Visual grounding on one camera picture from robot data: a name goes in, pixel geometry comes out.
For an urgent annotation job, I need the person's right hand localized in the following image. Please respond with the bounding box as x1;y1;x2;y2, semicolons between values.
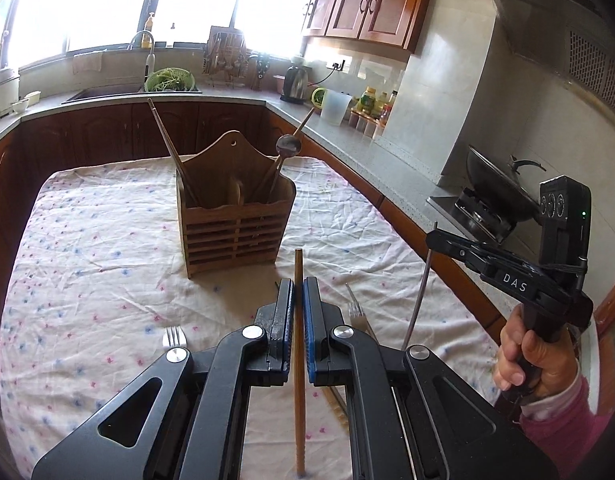
493;304;579;399

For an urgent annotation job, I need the steel spoon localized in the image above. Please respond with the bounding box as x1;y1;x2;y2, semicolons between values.
268;134;302;196

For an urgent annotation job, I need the white pot cooker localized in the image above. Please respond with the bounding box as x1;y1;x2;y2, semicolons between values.
0;67;19;117

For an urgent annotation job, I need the steel fork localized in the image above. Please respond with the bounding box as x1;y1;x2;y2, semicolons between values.
162;325;188;350
345;283;377;340

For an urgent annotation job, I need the steel fork on left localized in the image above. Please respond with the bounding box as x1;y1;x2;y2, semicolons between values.
162;325;188;350

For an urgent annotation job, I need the chrome sink faucet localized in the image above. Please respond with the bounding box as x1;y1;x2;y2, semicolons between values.
126;29;156;80

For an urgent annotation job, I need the white floral tablecloth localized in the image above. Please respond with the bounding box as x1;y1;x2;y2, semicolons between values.
0;157;496;476

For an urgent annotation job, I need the steel fork on right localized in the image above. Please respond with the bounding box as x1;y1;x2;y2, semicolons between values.
345;283;377;340

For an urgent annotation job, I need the range hood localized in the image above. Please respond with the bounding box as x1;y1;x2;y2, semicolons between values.
494;0;615;115

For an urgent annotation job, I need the wooden utensil holder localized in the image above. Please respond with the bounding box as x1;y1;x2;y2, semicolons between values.
176;130;297;278

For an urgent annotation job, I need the black electric kettle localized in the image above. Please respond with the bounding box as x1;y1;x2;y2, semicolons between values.
280;56;309;104

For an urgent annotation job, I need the black wok on stove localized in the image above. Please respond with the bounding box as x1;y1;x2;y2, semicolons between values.
466;145;545;223

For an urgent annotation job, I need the white plastic pitcher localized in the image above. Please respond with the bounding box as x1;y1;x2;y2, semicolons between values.
311;87;352;127

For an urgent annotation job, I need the green vegetable colander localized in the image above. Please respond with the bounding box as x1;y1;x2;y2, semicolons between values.
144;67;196;92

